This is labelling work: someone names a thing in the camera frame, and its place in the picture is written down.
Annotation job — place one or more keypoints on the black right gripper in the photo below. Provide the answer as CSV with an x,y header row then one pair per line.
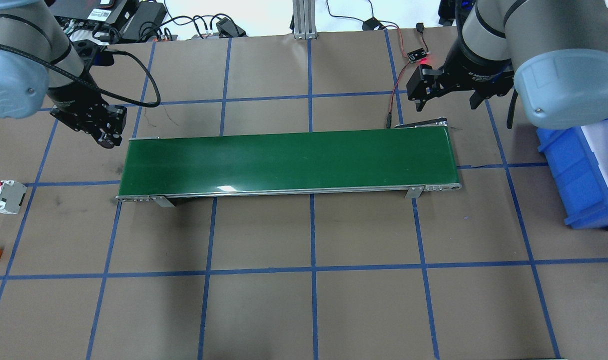
x,y
472,71

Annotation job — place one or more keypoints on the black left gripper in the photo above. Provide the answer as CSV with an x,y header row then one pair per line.
x,y
76,104

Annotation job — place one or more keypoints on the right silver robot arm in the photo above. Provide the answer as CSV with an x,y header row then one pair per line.
x,y
552,53

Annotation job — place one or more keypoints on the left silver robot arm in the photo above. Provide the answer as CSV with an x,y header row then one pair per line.
x,y
38,60

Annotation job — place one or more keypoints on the small red-lit controller board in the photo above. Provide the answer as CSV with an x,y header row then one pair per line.
x,y
417,55

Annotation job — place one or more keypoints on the green conveyor belt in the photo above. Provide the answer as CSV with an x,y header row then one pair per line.
x,y
412,159

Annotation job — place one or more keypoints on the white circuit breaker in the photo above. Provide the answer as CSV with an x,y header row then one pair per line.
x,y
11,196

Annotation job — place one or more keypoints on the blue plastic bin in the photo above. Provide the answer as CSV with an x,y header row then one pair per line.
x,y
579,182

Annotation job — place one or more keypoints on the aluminium frame post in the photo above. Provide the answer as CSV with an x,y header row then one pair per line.
x,y
303,20

